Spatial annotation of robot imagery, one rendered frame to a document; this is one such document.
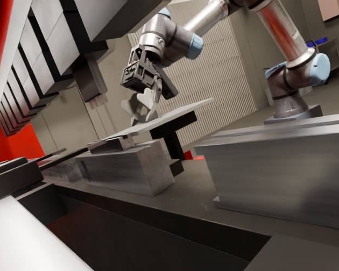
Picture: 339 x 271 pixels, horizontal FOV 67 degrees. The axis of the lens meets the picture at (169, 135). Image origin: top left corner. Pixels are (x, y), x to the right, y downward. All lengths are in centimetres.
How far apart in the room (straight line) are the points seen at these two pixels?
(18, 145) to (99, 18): 236
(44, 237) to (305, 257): 21
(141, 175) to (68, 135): 412
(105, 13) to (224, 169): 28
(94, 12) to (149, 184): 31
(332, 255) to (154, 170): 34
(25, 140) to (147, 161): 230
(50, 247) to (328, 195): 23
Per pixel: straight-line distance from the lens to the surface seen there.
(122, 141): 56
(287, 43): 113
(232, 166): 32
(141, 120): 72
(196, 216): 38
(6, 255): 21
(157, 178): 51
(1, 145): 272
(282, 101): 127
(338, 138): 25
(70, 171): 102
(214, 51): 596
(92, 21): 46
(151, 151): 50
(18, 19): 83
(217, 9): 110
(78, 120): 462
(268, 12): 110
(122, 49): 506
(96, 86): 57
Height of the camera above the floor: 105
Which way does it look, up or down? 8 degrees down
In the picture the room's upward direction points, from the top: 20 degrees counter-clockwise
